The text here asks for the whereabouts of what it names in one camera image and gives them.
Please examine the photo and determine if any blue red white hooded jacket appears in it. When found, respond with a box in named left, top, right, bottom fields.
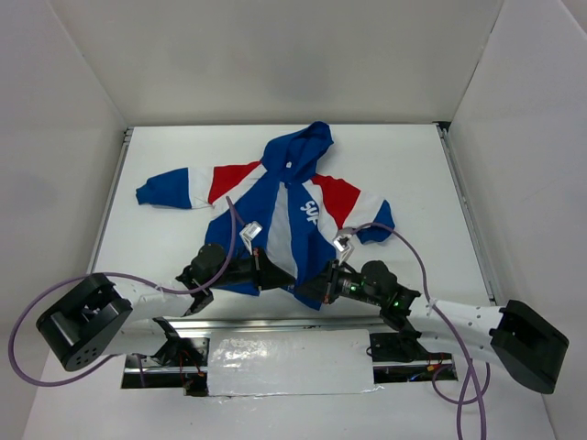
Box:
left=136, top=121, right=395, bottom=285

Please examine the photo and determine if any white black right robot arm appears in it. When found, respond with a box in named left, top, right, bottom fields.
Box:
left=295, top=260, right=569, bottom=394

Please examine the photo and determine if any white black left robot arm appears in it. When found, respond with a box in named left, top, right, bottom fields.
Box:
left=36, top=244, right=294, bottom=372

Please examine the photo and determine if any white foil front panel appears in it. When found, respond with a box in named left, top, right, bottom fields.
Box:
left=207, top=329, right=377, bottom=397

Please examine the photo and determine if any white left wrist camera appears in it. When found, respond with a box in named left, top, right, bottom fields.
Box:
left=239, top=221, right=262, bottom=254

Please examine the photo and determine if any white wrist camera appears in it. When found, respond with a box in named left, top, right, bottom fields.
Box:
left=333, top=233, right=354, bottom=266
left=239, top=221, right=262, bottom=254

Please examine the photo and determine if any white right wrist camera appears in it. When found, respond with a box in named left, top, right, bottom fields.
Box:
left=333, top=233, right=354, bottom=266

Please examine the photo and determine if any aluminium front frame rail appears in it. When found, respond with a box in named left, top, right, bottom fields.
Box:
left=155, top=316, right=391, bottom=333

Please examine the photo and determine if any aluminium frame rail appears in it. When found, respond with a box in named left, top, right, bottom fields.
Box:
left=435, top=121, right=496, bottom=304
left=155, top=316, right=391, bottom=333
left=72, top=126, right=133, bottom=275

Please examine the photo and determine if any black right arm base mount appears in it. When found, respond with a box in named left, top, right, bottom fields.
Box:
left=365, top=319, right=457, bottom=384

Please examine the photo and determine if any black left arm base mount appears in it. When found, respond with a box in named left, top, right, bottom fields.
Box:
left=121, top=318, right=210, bottom=397

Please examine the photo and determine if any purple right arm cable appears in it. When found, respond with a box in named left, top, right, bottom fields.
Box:
left=341, top=222, right=492, bottom=427

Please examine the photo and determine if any aluminium right frame rail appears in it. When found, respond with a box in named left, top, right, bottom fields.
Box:
left=435, top=121, right=496, bottom=304

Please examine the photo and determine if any aluminium left frame rail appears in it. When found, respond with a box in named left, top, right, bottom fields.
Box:
left=72, top=126, right=133, bottom=275

